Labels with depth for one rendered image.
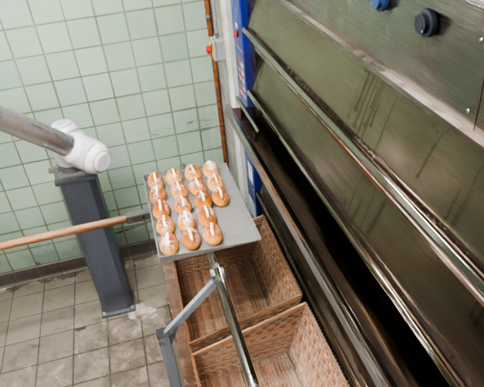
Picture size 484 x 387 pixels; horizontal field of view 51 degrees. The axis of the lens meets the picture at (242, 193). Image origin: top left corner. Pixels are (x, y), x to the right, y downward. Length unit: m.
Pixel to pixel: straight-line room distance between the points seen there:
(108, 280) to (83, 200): 0.58
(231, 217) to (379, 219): 0.76
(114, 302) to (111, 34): 1.55
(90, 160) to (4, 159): 0.94
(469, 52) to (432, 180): 0.24
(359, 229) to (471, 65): 0.59
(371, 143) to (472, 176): 0.31
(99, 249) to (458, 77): 2.35
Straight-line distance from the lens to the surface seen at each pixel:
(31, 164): 3.24
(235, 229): 1.82
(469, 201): 0.92
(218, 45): 2.64
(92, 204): 2.76
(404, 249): 1.18
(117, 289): 3.14
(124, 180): 3.29
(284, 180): 1.65
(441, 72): 0.95
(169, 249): 1.73
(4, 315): 3.59
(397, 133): 1.09
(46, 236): 1.97
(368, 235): 1.29
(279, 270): 2.23
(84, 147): 2.40
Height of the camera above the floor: 2.32
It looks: 35 degrees down
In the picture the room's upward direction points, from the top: 6 degrees counter-clockwise
